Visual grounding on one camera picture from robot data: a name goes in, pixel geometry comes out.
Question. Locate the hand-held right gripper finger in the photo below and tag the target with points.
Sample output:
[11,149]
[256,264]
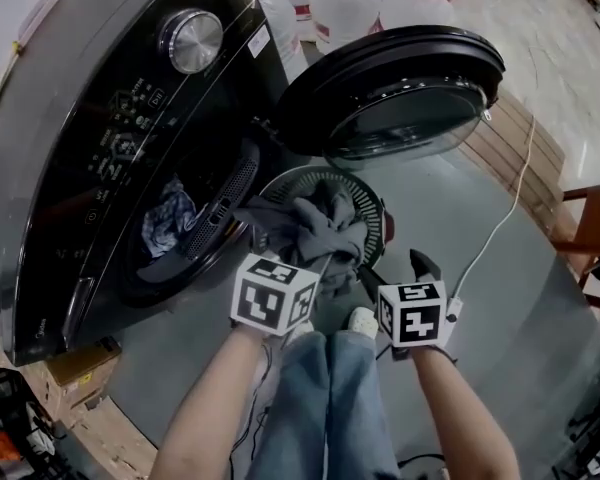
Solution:
[427,268]
[372,283]

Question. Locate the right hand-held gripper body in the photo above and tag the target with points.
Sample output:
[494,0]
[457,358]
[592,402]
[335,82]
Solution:
[415,318]

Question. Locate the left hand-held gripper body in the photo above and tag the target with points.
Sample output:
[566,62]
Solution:
[265,300]

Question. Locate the dark grey garment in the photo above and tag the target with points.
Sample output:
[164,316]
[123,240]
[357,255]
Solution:
[320,228]

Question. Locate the pale green laundry basket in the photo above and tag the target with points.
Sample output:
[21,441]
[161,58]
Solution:
[370,203]

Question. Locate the blue checked clothes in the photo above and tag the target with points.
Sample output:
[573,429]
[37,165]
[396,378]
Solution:
[167,218]

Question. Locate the black washing machine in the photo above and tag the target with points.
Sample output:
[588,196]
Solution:
[80,143]

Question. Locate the person's left forearm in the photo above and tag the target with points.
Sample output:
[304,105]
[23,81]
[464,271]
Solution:
[205,418]

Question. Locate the person's right forearm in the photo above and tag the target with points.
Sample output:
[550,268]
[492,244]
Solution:
[460,418]

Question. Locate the round black washing machine door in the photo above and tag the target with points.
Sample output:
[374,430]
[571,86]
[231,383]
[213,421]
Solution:
[380,93]

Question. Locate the white power strip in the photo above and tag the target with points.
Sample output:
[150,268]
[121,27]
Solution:
[455,310]

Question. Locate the person's right white shoe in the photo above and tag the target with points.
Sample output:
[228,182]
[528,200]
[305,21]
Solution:
[362,323]

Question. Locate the person's legs in blue jeans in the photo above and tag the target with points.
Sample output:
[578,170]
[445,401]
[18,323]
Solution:
[330,408]

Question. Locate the wooden plank platform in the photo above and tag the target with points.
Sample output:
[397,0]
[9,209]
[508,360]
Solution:
[520,158]

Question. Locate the wooden desk with white top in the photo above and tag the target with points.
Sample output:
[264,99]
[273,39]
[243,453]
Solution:
[595,228]

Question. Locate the yellow cardboard box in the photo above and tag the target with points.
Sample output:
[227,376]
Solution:
[80,368]

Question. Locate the group of clear water jugs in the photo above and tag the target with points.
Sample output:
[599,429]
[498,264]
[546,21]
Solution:
[345,8]

